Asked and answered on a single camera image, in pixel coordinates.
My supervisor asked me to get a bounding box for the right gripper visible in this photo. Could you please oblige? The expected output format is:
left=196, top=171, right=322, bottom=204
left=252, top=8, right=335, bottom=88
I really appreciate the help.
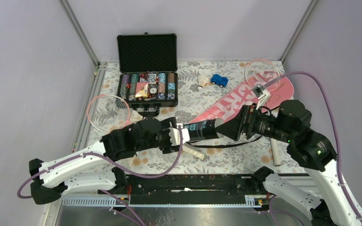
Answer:
left=214, top=102, right=294, bottom=142

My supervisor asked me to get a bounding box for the white shuttlecock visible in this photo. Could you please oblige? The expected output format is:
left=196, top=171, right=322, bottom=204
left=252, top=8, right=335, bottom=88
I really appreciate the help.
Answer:
left=129, top=110, right=144, bottom=123
left=197, top=75, right=210, bottom=91

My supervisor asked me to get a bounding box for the black shuttlecock tube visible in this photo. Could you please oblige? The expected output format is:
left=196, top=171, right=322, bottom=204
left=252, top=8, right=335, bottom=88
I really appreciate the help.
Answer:
left=183, top=119, right=224, bottom=142

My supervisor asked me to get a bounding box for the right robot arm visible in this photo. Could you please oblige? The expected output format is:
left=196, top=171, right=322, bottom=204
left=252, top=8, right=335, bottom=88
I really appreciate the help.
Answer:
left=216, top=100, right=362, bottom=226

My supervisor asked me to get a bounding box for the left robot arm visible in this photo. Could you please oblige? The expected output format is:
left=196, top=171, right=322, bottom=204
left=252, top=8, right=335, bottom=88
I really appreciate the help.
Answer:
left=29, top=118, right=190, bottom=205

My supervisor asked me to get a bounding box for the blue toy car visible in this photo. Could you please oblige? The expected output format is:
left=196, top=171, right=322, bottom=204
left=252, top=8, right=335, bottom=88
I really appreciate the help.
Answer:
left=210, top=74, right=229, bottom=88

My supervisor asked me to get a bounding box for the pink racket bag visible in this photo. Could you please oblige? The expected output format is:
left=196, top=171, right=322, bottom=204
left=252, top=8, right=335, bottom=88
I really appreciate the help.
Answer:
left=191, top=78, right=294, bottom=123

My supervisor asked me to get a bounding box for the pink racket on bag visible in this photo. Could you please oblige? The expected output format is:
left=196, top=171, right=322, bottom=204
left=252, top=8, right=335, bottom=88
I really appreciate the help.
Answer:
left=245, top=58, right=283, bottom=166

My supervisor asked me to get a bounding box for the pink racket on left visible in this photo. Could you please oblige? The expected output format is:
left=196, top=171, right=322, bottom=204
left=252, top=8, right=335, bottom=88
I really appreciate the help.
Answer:
left=86, top=94, right=206, bottom=161

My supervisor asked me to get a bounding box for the black poker chip case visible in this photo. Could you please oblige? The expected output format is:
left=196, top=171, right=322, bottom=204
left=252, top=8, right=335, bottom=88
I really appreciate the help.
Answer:
left=116, top=33, right=179, bottom=117

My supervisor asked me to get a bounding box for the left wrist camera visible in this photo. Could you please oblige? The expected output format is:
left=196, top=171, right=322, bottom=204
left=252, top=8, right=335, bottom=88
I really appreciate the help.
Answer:
left=169, top=123, right=190, bottom=146

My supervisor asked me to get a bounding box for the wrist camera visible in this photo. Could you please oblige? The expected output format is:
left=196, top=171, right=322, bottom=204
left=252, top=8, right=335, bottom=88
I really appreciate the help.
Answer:
left=253, top=85, right=271, bottom=110
left=169, top=123, right=190, bottom=146

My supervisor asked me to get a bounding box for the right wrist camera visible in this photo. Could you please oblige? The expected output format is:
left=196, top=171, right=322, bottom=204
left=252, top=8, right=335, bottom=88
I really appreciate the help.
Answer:
left=253, top=85, right=271, bottom=110

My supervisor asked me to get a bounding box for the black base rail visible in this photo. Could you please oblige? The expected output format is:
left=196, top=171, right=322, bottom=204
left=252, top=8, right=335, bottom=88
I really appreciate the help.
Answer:
left=108, top=174, right=270, bottom=206

